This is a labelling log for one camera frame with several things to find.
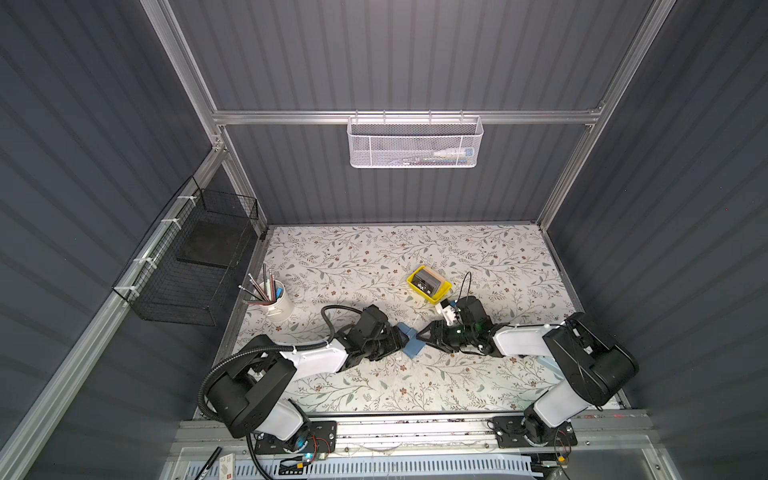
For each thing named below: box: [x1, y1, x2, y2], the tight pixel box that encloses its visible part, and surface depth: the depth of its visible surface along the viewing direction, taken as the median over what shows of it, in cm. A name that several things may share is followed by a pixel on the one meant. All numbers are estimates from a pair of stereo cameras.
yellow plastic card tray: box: [406, 266, 435, 305], surface depth 101 cm
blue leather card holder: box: [398, 322, 426, 358], surface depth 89 cm
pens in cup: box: [238, 263, 283, 304], surface depth 93 cm
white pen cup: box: [261, 280, 295, 320], surface depth 90 cm
